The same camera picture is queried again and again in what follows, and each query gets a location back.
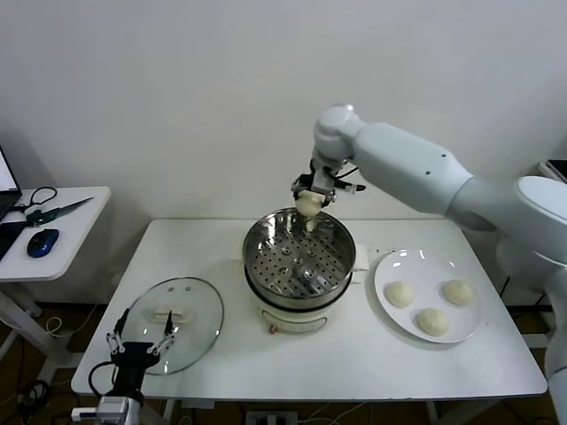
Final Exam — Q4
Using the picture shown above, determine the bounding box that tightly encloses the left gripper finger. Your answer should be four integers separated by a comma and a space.
105, 308, 130, 355
147, 311, 177, 355

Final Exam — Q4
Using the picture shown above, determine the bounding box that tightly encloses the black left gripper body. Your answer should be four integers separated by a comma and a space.
110, 342, 160, 395

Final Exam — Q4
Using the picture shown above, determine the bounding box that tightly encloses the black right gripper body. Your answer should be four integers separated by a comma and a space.
303, 170, 334, 198

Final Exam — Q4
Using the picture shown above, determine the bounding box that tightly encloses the white steamed baozi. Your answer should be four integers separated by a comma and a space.
416, 308, 452, 337
295, 192, 322, 219
441, 278, 475, 307
384, 281, 416, 308

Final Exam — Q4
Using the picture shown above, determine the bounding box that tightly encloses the glass lid with white handle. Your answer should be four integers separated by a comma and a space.
118, 276, 225, 376

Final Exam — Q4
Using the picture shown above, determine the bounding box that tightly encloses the stainless steel steamer basket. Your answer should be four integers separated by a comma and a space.
229, 206, 371, 312

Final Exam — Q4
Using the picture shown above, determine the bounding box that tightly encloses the white side table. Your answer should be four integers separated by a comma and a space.
0, 185, 112, 386

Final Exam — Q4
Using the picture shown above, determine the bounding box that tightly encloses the blue computer mouse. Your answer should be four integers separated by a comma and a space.
26, 228, 61, 259

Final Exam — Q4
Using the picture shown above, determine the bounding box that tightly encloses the white round plate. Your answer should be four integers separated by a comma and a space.
373, 249, 485, 345

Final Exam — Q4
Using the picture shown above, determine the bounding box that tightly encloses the white electric cooking pot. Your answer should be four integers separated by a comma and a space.
243, 265, 367, 336

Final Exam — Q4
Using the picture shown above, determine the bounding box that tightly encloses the grey power strip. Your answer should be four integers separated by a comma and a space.
245, 410, 299, 425

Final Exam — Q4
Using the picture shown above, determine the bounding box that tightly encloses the black laptop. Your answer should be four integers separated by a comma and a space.
0, 143, 27, 262

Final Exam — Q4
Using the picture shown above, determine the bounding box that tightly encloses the white shelf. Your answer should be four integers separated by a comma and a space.
538, 158, 567, 183

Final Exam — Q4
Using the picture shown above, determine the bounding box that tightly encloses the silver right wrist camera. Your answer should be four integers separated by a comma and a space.
312, 170, 368, 195

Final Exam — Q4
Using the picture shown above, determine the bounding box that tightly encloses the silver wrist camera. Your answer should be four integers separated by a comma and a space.
312, 170, 368, 195
72, 395, 137, 425

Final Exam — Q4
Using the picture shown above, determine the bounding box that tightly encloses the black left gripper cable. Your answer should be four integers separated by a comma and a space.
88, 360, 119, 399

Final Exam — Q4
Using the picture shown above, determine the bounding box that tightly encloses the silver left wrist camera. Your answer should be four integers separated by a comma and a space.
72, 395, 137, 425

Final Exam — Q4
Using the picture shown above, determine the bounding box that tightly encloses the white floor cable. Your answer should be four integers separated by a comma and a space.
45, 305, 101, 340

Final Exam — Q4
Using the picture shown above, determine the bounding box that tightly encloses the black floor cable bundle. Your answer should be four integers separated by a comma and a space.
17, 379, 52, 425

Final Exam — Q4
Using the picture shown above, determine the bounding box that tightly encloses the black looped cable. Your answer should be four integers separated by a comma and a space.
11, 186, 58, 212

